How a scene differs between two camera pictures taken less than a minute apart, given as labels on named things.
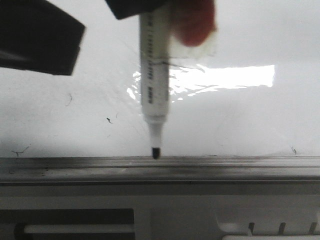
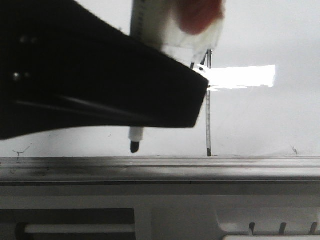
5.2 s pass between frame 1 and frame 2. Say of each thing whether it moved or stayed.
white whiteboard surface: stayed
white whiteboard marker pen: moved
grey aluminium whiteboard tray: stayed
